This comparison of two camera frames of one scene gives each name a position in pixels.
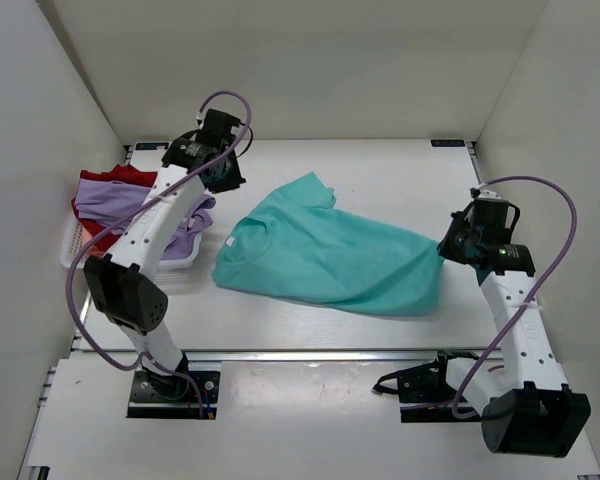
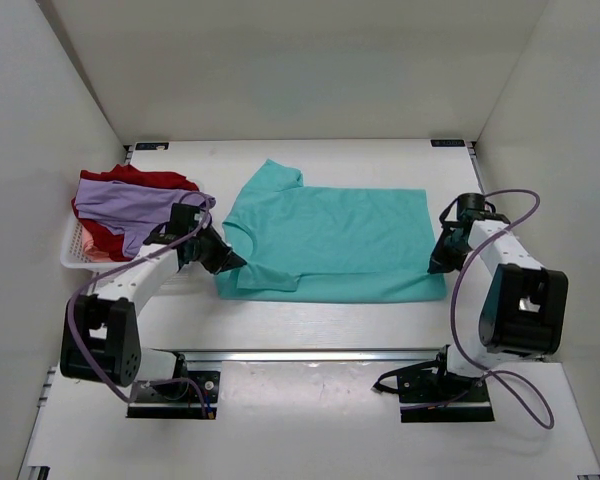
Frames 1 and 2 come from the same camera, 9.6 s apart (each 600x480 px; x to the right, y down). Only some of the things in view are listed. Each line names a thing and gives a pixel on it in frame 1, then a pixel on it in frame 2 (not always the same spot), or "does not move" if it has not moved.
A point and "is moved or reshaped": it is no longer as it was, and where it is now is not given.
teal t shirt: (297, 244) is moved or reshaped
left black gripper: (230, 181) → (224, 258)
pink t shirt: (87, 237) does not move
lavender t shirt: (104, 201) does not move
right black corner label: (448, 143) does not move
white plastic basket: (72, 252) does not move
